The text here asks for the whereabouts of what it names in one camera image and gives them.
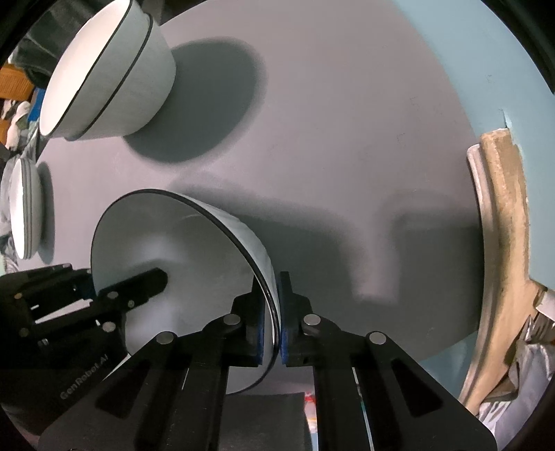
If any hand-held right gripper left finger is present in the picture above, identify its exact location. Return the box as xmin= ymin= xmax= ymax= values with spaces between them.
xmin=39 ymin=278 xmax=266 ymax=451

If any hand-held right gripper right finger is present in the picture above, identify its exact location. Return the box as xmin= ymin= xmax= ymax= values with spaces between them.
xmin=277 ymin=271 xmax=497 ymax=451

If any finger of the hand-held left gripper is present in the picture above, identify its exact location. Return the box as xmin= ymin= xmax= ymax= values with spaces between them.
xmin=96 ymin=267 xmax=169 ymax=322
xmin=0 ymin=263 xmax=94 ymax=306

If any white bowl black rim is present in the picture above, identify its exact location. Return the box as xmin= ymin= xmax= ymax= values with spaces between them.
xmin=39 ymin=0 xmax=145 ymax=136
xmin=65 ymin=13 xmax=178 ymax=140
xmin=91 ymin=190 xmax=278 ymax=395

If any large white plate black rim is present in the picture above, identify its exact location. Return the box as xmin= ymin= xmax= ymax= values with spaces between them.
xmin=26 ymin=162 xmax=45 ymax=257
xmin=8 ymin=157 xmax=37 ymax=260

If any orange box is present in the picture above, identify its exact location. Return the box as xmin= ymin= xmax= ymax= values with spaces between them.
xmin=0 ymin=65 xmax=36 ymax=101

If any white plastic bag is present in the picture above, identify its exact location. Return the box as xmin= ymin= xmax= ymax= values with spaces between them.
xmin=477 ymin=290 xmax=555 ymax=447

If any beige wooden frame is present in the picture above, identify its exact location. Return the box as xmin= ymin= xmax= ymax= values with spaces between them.
xmin=457 ymin=129 xmax=548 ymax=412

